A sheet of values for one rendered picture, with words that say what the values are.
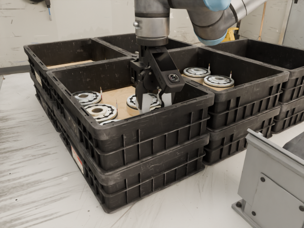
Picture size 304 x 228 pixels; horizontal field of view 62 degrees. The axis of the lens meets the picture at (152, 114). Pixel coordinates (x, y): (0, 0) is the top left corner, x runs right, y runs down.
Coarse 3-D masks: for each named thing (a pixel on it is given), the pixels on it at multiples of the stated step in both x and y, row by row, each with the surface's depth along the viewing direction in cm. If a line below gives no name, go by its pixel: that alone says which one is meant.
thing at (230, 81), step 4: (208, 76) 90; (212, 76) 90; (224, 76) 90; (204, 80) 87; (208, 80) 88; (228, 80) 87; (232, 80) 87; (212, 84) 84; (216, 84) 84; (220, 84) 84; (224, 84) 84; (228, 84) 84; (232, 84) 85
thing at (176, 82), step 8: (152, 48) 56; (160, 48) 56; (152, 56) 54; (160, 56) 55; (168, 56) 56; (152, 64) 55; (160, 64) 53; (168, 64) 54; (160, 72) 52; (168, 72) 53; (176, 72) 53; (160, 80) 53; (168, 80) 51; (176, 80) 52; (168, 88) 51; (176, 88) 52
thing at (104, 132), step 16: (96, 64) 81; (48, 80) 73; (64, 96) 60; (208, 96) 58; (80, 112) 51; (160, 112) 51; (176, 112) 54; (96, 128) 45; (112, 128) 46; (128, 128) 48
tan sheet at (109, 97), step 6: (114, 90) 87; (120, 90) 87; (126, 90) 87; (132, 90) 87; (102, 96) 83; (108, 96) 83; (114, 96) 83; (120, 96) 83; (126, 96) 83; (102, 102) 79; (108, 102) 79; (114, 102) 79; (120, 102) 79; (120, 108) 75; (126, 108) 75; (120, 114) 72; (126, 114) 72
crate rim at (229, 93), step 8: (184, 48) 99; (192, 48) 100; (200, 48) 101; (208, 48) 99; (232, 56) 89; (256, 64) 81; (264, 64) 80; (280, 72) 75; (288, 72) 73; (192, 80) 67; (256, 80) 67; (264, 80) 67; (272, 80) 69; (280, 80) 72; (208, 88) 62; (232, 88) 62; (240, 88) 63; (248, 88) 65; (256, 88) 67; (264, 88) 69; (216, 96) 60; (224, 96) 61; (232, 96) 62
